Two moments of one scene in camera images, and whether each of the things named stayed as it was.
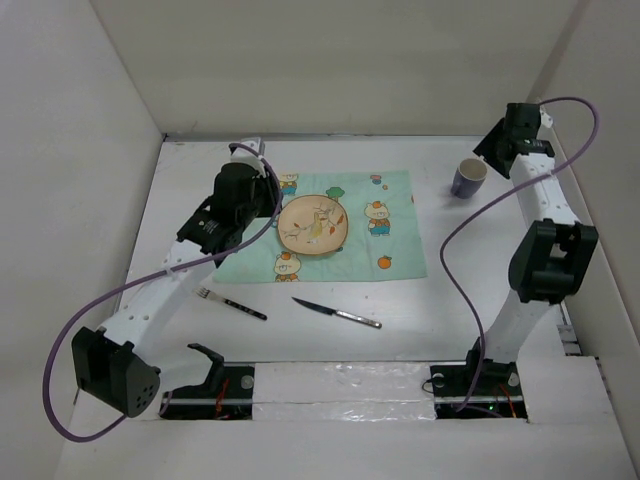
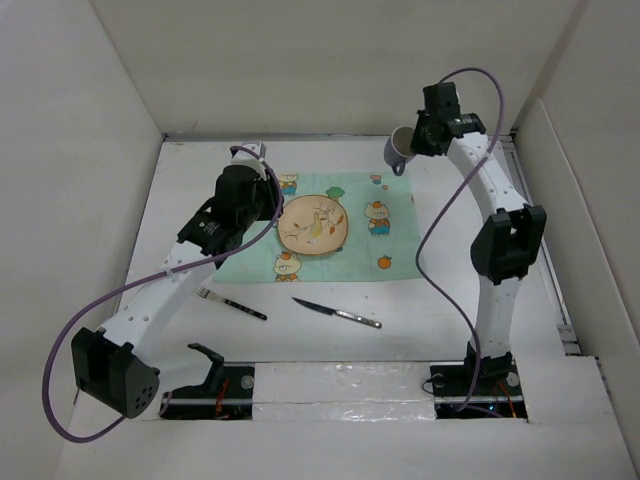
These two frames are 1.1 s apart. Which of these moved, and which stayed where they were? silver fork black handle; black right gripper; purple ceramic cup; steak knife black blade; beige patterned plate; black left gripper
Moved: black right gripper; purple ceramic cup
Stayed: beige patterned plate; black left gripper; silver fork black handle; steak knife black blade
